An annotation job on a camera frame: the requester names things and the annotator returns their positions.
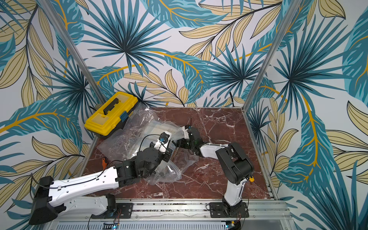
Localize clear plastic vacuum bag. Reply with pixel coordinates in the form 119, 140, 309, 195
97, 103, 199, 185

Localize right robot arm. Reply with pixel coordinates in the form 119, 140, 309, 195
172, 125, 255, 218

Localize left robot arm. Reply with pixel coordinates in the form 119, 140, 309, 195
29, 147, 173, 225

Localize yellow black toolbox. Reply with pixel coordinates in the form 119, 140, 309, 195
84, 92, 139, 140

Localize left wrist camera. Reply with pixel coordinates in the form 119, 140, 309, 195
154, 131, 172, 153

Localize aluminium front rail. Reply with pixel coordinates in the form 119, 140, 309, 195
44, 199, 297, 230

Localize orange handled pliers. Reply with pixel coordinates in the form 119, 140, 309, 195
102, 157, 109, 171

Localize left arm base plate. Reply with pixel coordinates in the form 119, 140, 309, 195
92, 203, 133, 219

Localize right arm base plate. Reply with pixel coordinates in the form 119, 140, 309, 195
206, 201, 249, 218

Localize right aluminium corner post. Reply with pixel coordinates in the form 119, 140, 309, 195
242, 0, 303, 112

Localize aluminium corner post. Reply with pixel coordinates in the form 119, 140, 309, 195
39, 0, 107, 104
242, 0, 303, 112

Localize left aluminium corner post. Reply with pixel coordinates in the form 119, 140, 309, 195
39, 0, 107, 104

